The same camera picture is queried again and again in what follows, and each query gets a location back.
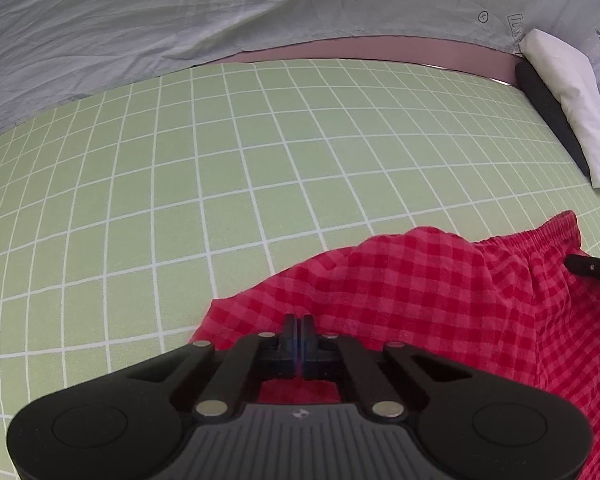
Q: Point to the pink mattress edge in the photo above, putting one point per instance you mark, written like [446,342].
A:
[380,57]

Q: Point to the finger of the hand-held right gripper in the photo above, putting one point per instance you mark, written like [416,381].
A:
[592,266]

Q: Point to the red checked shorts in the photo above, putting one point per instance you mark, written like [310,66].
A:
[430,290]

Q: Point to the black cushion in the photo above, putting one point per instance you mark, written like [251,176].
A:
[550,110]

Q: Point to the white pillow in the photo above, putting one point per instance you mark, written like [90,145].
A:
[577,95]

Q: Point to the green grid bed sheet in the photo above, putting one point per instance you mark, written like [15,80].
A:
[230,180]

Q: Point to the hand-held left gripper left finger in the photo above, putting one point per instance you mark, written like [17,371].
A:
[290,347]

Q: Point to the grey printed quilt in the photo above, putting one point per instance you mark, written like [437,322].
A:
[230,5]

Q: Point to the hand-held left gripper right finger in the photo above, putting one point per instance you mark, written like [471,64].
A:
[309,347]

